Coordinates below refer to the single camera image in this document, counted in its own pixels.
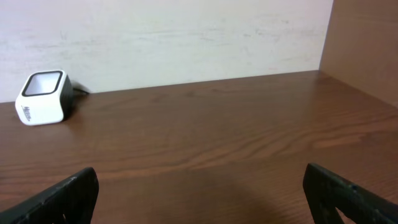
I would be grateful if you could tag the white barcode scanner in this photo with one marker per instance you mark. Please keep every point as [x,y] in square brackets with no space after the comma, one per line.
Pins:
[46,98]

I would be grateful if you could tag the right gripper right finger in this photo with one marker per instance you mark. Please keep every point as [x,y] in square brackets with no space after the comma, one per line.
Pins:
[328,194]

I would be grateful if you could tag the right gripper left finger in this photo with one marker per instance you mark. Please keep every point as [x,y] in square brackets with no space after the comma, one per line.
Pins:
[72,200]

